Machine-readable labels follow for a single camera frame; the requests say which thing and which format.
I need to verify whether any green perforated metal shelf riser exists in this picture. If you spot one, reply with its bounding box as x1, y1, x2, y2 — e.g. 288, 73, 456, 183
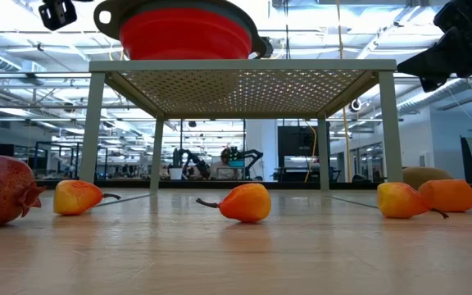
79, 59, 404, 193

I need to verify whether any person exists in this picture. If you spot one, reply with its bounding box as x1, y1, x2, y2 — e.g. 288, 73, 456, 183
209, 147, 241, 181

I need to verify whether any brown kiwi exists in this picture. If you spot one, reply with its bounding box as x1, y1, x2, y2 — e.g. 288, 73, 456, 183
402, 166, 454, 191

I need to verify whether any orange tangerine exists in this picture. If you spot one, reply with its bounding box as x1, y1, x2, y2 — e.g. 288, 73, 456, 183
418, 179, 472, 213

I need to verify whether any thin yellow curved cable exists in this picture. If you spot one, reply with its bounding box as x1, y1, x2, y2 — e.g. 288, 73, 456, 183
303, 120, 318, 184

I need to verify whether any red collapsible colander bowl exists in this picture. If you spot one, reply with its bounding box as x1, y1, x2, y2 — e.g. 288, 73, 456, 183
93, 0, 274, 61

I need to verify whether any small orange yellow pear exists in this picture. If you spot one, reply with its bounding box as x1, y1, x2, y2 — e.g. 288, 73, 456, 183
52, 179, 122, 216
376, 182, 450, 220
195, 182, 273, 224

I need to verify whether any black workstation table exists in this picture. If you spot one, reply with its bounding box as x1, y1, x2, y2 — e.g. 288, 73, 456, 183
274, 166, 343, 184

